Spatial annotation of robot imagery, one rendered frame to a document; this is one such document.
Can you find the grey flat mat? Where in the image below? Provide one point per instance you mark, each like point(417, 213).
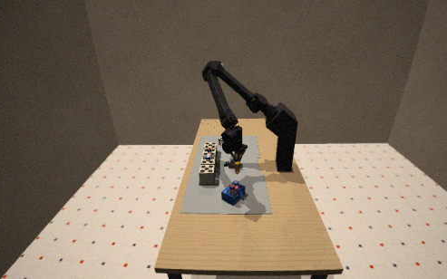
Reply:
point(207, 199)

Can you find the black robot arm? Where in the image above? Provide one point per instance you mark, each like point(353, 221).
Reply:
point(231, 135)

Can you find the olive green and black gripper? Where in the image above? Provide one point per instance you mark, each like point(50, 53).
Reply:
point(239, 152)

